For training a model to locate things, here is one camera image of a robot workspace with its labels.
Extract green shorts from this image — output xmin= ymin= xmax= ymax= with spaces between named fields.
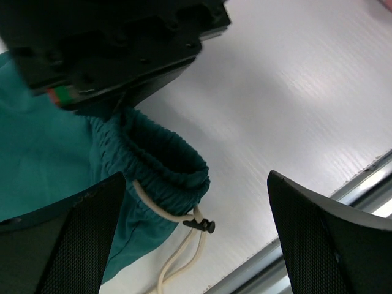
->
xmin=1 ymin=53 xmax=210 ymax=281

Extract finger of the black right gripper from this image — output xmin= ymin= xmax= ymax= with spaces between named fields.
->
xmin=74 ymin=57 xmax=196 ymax=119

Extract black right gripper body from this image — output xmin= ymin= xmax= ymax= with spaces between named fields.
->
xmin=1 ymin=1 xmax=231 ymax=107

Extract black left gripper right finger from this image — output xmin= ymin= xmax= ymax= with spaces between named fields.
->
xmin=267 ymin=171 xmax=391 ymax=293

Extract aluminium mounting rail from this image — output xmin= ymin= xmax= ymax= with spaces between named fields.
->
xmin=211 ymin=153 xmax=391 ymax=293

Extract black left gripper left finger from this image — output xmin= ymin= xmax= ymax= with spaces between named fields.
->
xmin=1 ymin=173 xmax=126 ymax=294

